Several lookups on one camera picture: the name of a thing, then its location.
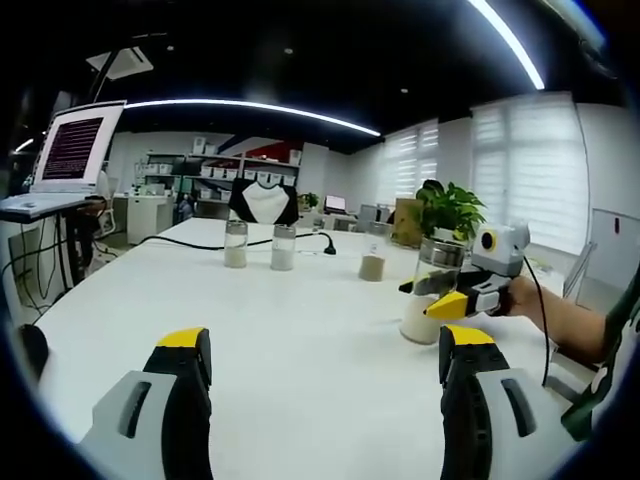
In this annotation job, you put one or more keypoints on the brown paper bag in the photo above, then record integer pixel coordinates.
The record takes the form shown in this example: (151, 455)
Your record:
(406, 222)

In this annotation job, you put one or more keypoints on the long ceiling light strip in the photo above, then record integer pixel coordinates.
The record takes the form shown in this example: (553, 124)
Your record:
(512, 42)
(225, 101)

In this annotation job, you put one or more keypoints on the black laptop stand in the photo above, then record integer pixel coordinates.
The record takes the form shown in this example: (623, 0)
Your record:
(64, 250)

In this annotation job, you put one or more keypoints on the small white seasoning bottle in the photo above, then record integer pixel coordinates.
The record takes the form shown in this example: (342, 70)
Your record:
(283, 248)

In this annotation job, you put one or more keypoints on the white laptop with dark screen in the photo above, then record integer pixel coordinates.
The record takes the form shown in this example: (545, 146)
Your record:
(70, 150)

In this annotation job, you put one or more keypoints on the small beige seasoning bottle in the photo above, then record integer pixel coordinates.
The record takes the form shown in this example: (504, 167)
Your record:
(235, 247)

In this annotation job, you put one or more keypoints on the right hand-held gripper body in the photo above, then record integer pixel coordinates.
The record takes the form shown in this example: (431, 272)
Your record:
(500, 250)

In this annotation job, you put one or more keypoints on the shelf with white storage bins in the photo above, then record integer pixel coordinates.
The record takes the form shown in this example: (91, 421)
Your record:
(220, 172)

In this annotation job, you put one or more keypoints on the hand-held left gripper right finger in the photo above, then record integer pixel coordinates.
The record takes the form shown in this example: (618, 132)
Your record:
(465, 400)

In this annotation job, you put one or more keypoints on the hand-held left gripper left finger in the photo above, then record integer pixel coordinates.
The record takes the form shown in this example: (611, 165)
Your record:
(185, 400)

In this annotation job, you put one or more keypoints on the white window blinds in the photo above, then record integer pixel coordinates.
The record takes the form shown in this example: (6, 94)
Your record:
(525, 165)

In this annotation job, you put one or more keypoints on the white cabinet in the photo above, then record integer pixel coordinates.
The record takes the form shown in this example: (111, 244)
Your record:
(145, 217)

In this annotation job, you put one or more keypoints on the large white seasoning bottle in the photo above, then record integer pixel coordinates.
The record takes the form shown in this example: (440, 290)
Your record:
(420, 325)

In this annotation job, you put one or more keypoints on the large green potted plant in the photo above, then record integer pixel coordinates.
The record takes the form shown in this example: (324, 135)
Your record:
(450, 207)

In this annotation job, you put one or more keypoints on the ceiling air conditioner unit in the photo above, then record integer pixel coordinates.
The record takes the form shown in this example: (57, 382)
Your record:
(120, 62)

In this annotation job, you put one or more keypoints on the open laptop with bright screen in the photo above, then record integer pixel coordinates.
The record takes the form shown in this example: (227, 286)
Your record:
(335, 202)

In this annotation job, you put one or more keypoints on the small green plant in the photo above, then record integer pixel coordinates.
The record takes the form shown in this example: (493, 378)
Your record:
(310, 200)

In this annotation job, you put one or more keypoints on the large brown seasoning bottle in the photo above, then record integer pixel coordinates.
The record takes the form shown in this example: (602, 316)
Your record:
(372, 260)

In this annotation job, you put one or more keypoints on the black rounded object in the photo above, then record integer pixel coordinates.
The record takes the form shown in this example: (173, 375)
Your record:
(35, 350)

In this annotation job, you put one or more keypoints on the person's right hand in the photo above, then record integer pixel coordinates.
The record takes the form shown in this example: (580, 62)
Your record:
(520, 295)

